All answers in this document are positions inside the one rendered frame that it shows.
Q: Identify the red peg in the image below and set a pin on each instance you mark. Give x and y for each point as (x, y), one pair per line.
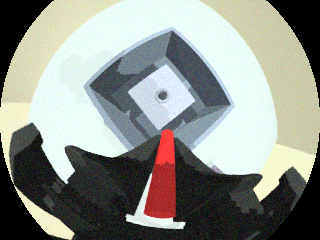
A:
(161, 193)

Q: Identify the light blue open box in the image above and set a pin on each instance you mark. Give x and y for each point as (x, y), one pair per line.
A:
(108, 90)

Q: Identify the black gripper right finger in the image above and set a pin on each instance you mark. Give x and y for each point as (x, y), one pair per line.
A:
(197, 184)

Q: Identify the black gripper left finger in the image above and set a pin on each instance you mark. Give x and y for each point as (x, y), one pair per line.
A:
(126, 174)

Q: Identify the white square plate with hole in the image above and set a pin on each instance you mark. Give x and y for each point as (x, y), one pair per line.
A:
(162, 82)

